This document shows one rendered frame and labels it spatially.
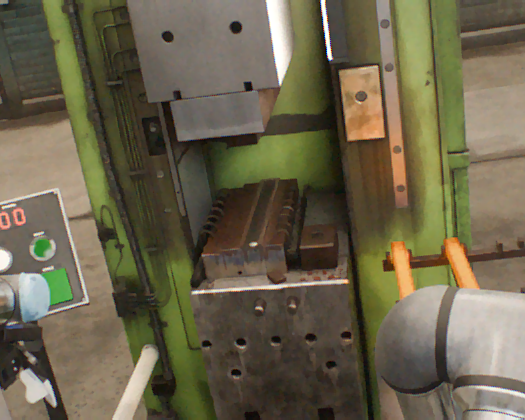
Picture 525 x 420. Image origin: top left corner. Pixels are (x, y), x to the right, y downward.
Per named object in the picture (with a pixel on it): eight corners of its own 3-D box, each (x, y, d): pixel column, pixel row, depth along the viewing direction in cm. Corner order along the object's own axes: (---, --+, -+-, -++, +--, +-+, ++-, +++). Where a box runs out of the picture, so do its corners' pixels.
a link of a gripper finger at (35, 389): (41, 423, 136) (5, 388, 134) (57, 402, 141) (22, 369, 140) (50, 416, 134) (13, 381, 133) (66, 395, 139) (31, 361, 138)
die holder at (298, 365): (366, 433, 188) (347, 280, 170) (220, 439, 194) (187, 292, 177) (365, 315, 238) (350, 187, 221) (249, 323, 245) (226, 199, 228)
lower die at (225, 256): (287, 272, 178) (282, 241, 175) (206, 279, 182) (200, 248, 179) (300, 202, 217) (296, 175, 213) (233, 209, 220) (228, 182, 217)
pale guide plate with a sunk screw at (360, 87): (385, 138, 174) (377, 66, 168) (346, 142, 176) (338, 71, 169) (384, 135, 176) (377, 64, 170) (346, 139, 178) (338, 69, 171)
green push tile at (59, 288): (73, 298, 170) (65, 267, 171) (40, 308, 168) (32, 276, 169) (73, 299, 171) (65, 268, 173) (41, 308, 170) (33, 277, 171)
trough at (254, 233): (262, 248, 177) (261, 242, 176) (241, 249, 178) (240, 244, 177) (280, 181, 215) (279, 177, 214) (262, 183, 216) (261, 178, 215)
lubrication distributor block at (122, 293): (140, 325, 203) (129, 282, 198) (119, 327, 204) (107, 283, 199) (144, 318, 206) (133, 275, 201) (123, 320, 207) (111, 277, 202)
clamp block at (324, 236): (337, 268, 176) (334, 244, 174) (302, 271, 178) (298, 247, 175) (339, 245, 187) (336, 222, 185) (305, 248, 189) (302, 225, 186)
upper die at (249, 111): (264, 131, 165) (257, 90, 161) (177, 141, 168) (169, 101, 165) (282, 83, 203) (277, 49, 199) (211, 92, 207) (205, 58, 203)
